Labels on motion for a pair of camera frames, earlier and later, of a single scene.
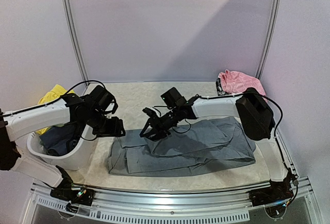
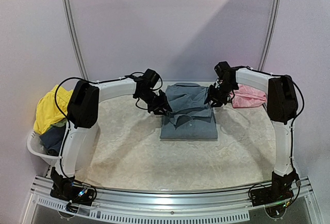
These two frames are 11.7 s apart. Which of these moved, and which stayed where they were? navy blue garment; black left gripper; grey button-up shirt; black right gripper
Moved: black right gripper; black left gripper; grey button-up shirt
Stayed: navy blue garment
